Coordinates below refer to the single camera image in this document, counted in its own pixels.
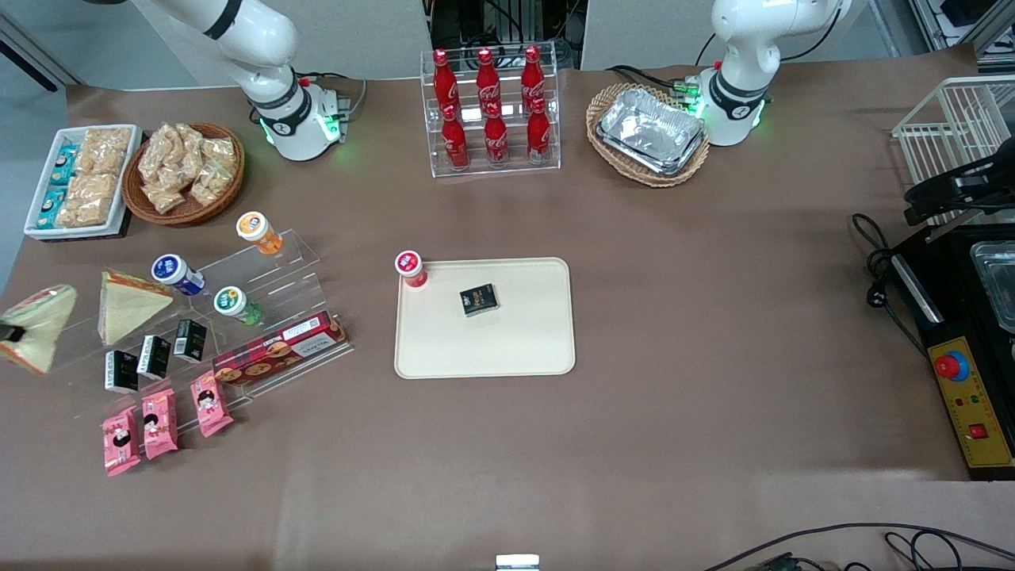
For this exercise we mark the aluminium frame shelf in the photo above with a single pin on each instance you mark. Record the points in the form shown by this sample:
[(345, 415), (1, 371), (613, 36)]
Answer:
[(967, 24)]

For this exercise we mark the clear bag of crackers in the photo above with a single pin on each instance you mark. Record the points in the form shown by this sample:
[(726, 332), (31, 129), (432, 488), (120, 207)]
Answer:
[(212, 184), (158, 151), (89, 200), (105, 149), (193, 139), (222, 152), (162, 198)]

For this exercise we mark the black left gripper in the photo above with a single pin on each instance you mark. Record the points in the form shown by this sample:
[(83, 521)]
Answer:
[(986, 176)]

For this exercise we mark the red cola bottle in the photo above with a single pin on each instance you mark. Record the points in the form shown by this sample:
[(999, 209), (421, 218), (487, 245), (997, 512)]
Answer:
[(444, 83), (488, 79), (455, 143), (533, 78), (538, 136), (496, 141)]

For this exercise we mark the light wicker basket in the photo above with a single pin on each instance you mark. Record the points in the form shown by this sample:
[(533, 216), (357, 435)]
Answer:
[(646, 179)]

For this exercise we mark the small black carton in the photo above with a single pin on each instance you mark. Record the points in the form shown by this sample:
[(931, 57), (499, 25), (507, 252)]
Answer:
[(154, 357), (120, 373), (190, 341)]

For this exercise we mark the red bottle with white cap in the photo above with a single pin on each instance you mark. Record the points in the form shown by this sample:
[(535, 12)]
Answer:
[(411, 268)]

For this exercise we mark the pink snack pack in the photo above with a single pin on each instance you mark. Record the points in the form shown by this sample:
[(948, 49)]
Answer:
[(159, 424), (120, 442), (212, 404)]

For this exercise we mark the small silver metal block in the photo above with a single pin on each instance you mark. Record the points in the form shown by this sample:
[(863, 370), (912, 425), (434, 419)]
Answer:
[(517, 563)]

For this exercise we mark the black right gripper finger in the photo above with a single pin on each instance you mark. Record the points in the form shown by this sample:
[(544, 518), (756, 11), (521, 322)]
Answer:
[(11, 333)]

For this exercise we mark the stainless steel container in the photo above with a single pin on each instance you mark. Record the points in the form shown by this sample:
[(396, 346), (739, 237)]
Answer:
[(995, 277)]

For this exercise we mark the beige plastic tray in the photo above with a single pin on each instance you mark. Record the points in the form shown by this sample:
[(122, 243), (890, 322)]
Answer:
[(515, 341)]

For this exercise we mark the white rectangular snack tray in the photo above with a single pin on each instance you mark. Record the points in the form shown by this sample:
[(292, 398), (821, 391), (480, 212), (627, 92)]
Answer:
[(47, 162)]

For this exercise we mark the orange bottle with white cap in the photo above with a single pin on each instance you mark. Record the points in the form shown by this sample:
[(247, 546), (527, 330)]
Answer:
[(258, 231)]

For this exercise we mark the triangular sandwich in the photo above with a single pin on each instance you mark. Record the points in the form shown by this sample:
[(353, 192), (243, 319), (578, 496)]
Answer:
[(44, 317), (127, 309)]

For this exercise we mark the aluminium foil tray stack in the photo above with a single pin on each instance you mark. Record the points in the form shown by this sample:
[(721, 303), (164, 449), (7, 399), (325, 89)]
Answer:
[(650, 127)]

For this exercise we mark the clear acrylic stepped stand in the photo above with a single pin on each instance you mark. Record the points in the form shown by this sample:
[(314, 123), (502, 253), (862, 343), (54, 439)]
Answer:
[(293, 262)]

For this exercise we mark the green bottle with white cap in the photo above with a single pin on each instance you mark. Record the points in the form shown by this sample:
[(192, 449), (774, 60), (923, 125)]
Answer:
[(236, 305)]

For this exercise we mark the clear acrylic bottle rack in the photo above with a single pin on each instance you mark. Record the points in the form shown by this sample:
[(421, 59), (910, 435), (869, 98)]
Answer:
[(476, 171)]

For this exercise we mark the black machine with yellow panel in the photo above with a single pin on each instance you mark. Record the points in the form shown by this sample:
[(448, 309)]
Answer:
[(971, 404)]

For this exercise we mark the black equipment frame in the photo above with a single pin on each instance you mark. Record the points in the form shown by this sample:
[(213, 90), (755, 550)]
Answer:
[(507, 24)]

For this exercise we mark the long red cookie box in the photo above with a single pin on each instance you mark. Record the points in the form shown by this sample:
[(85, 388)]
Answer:
[(277, 349)]

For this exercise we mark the teal snack pack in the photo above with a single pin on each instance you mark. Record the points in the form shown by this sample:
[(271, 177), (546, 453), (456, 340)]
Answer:
[(65, 165), (50, 208)]

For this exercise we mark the dark brown wicker basket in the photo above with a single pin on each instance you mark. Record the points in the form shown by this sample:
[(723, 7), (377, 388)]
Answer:
[(186, 216)]

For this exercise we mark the silver metal lever bar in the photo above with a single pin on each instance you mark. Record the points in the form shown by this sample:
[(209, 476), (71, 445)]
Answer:
[(920, 289)]

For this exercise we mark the small black box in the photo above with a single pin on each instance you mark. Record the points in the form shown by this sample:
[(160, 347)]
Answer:
[(479, 300)]

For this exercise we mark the blue bottle with white cap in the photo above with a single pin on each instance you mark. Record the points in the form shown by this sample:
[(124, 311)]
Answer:
[(176, 274)]

